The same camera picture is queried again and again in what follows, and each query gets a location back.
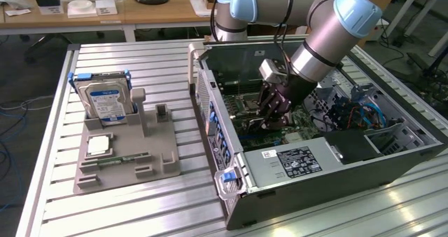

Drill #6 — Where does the silver CPU chip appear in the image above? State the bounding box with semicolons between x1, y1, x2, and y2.
86;136;111;154

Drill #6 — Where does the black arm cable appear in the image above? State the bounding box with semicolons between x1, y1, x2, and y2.
207;0;297;87

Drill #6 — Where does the white box with black top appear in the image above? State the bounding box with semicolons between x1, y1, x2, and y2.
34;0;65;16

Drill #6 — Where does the wooden desk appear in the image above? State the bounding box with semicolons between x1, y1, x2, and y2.
0;0;314;42

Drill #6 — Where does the black wire bundle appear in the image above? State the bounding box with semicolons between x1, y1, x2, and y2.
310;102;361;133

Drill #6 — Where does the metal disk bay cage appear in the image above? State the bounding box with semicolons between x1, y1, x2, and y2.
314;74;353;119

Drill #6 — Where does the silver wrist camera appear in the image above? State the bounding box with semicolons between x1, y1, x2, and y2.
257;59;291;83

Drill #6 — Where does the grey parts rack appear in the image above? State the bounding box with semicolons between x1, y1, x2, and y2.
71;87;183;196

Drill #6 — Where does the hard disk with blue label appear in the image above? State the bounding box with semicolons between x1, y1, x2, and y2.
75;76;127;126

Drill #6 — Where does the black rear panel label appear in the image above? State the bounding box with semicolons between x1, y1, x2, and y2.
207;135;225;167

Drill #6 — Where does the hard drive in blue caddy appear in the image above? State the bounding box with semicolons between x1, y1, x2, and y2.
65;69;131;96

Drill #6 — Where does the grey power supply unit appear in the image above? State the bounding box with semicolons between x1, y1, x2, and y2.
242;137;342;193

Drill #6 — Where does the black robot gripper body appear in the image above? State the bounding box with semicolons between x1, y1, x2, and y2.
269;74;317;114

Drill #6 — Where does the installed RAM stick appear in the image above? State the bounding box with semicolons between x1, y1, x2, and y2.
230;114;253;128

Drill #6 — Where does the red wire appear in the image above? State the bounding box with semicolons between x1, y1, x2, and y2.
342;105;354;130

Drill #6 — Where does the black power supply label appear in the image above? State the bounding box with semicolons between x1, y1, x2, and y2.
277;145;322;179

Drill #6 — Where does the small white labelled box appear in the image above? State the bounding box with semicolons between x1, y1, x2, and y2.
94;0;118;16

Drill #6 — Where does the blue data wire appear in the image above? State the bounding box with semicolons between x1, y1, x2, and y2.
359;102;387;130

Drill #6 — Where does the white paper slip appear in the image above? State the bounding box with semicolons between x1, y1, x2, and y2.
3;8;31;16

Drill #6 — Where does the white paper stack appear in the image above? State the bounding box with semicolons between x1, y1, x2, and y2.
189;0;218;18

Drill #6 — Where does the open black PC case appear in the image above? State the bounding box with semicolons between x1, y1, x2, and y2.
187;32;443;231

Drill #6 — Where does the CPU socket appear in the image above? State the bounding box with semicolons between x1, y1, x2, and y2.
241;93;262;110

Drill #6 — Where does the green RAM stick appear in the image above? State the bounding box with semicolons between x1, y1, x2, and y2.
94;154;145;167

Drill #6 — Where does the white table leg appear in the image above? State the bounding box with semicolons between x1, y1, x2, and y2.
401;0;441;37

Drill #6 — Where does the green motherboard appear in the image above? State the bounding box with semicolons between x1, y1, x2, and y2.
213;71;331;150

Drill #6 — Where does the black plastic air shroud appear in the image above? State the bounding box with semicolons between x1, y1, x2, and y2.
319;128;382;165

